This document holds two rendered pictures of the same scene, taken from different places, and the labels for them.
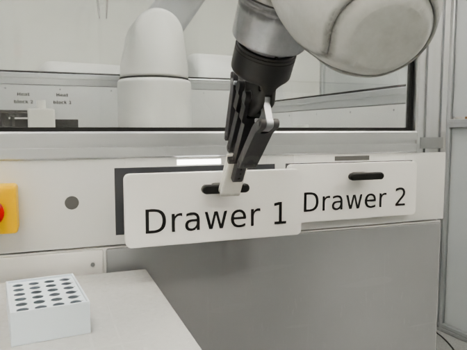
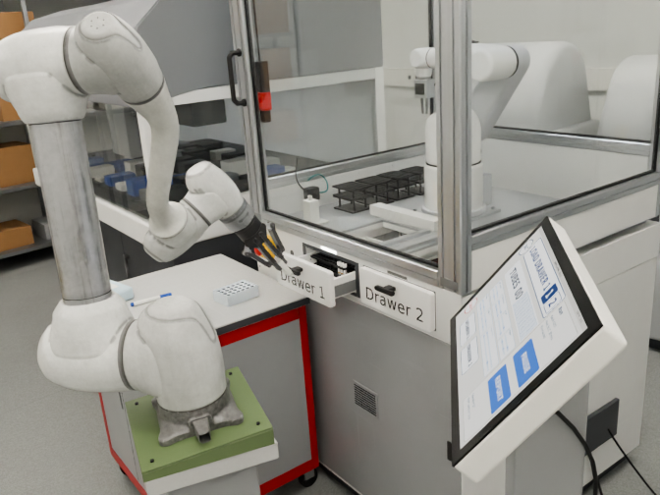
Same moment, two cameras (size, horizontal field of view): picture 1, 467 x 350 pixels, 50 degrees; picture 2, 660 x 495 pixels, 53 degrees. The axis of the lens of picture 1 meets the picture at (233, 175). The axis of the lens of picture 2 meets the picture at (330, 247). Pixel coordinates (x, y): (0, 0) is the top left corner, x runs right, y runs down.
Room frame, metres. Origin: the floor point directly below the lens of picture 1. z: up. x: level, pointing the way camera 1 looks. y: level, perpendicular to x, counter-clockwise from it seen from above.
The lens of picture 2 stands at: (0.36, -1.83, 1.60)
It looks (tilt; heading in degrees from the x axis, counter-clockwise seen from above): 18 degrees down; 75
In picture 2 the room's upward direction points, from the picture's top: 4 degrees counter-clockwise
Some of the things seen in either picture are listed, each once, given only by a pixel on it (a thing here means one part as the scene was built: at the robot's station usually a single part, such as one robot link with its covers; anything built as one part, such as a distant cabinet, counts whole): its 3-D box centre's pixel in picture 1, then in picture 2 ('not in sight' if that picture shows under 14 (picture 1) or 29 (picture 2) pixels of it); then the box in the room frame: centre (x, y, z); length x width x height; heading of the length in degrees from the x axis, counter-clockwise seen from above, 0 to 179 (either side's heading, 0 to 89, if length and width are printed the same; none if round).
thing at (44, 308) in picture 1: (45, 305); (236, 293); (0.59, 0.23, 0.78); 0.12 x 0.08 x 0.04; 26
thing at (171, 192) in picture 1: (217, 205); (303, 277); (0.78, 0.03, 0.87); 0.29 x 0.02 x 0.11; 110
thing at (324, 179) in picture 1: (354, 190); (395, 297); (0.97, -0.24, 0.87); 0.29 x 0.02 x 0.11; 110
